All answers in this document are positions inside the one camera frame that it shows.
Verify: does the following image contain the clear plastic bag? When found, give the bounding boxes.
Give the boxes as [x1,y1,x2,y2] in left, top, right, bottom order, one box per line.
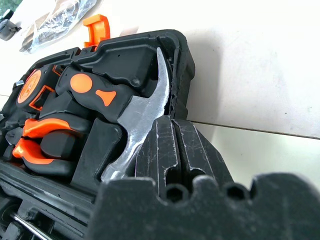
[19,0,105,54]

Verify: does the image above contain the orange case latch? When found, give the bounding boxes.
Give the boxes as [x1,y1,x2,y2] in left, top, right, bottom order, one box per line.
[82,14,111,49]

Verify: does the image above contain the orange and black pliers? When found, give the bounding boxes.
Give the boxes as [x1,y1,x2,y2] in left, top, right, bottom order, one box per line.
[11,117,92,177]

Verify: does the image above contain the dark plastic tool case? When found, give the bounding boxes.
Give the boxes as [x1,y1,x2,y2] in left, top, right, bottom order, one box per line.
[0,28,197,240]

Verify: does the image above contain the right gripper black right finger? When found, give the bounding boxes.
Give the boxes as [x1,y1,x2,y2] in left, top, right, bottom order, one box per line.
[171,120,241,186]

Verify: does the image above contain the small black box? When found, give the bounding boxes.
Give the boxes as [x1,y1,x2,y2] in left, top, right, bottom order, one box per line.
[0,18,22,42]

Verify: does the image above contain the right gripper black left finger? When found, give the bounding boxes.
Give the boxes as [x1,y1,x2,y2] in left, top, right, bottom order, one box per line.
[135,117,183,191]

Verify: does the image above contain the claw hammer black orange handle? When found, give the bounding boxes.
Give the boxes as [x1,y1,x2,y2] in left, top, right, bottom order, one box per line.
[55,46,173,182]

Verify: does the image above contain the silver metal rod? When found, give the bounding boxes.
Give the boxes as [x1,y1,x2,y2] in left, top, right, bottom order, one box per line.
[10,213,55,240]

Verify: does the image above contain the black and orange tape measure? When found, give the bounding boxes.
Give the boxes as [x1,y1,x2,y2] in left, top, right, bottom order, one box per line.
[15,65,63,111]

